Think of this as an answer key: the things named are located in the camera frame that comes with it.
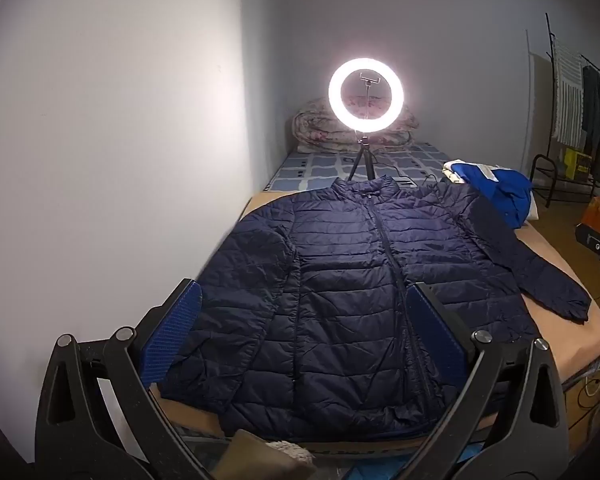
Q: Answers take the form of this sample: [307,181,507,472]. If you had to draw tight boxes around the black clothes rack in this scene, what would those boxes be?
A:
[530,12,600,208]

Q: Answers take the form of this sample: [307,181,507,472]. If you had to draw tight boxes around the blue patterned bed sheet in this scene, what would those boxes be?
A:
[265,142,453,193]

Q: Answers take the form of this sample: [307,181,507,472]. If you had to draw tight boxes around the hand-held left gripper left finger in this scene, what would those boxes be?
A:
[34,277,216,480]

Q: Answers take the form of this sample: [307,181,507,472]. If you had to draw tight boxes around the white striped towel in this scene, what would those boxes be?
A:
[552,40,586,146]

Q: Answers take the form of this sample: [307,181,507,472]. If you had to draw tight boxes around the ring light on stand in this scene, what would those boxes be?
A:
[347,132,377,182]

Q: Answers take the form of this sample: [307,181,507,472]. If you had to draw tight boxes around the beige fuzzy slipper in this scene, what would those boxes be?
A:
[227,430,315,480]

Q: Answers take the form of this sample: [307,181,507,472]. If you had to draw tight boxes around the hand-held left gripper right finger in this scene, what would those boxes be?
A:
[402,282,572,480]

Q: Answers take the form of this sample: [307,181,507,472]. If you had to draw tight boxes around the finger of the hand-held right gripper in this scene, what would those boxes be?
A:
[575,222,600,281]

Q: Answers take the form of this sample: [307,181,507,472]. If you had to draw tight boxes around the bright blue jacket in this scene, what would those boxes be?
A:
[445,160,533,228]

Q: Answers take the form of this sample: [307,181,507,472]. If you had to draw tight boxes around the white cable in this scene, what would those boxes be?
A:
[582,360,600,401]

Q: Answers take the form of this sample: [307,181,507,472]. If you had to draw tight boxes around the folded floral quilt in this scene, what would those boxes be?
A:
[292,97,421,153]

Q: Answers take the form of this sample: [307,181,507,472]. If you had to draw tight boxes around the yellow box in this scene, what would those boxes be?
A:
[564,147,593,181]

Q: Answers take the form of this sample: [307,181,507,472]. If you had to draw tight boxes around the navy puffer jacket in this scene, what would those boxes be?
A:
[157,176,592,443]

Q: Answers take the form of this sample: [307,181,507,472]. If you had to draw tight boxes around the dark hanging clothes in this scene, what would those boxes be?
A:
[581,65,600,181]

